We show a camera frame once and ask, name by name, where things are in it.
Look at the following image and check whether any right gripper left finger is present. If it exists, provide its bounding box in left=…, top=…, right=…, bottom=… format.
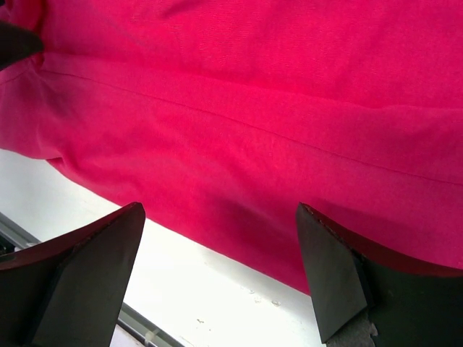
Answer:
left=1, top=202, right=145, bottom=347

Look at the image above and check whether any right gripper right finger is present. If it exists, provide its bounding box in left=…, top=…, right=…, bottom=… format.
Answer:
left=296, top=204, right=462, bottom=346

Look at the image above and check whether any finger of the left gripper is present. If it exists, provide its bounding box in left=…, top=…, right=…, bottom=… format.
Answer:
left=1, top=20, right=44, bottom=71

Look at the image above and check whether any magenta red t shirt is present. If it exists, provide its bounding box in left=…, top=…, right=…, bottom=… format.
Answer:
left=1, top=1, right=462, bottom=292

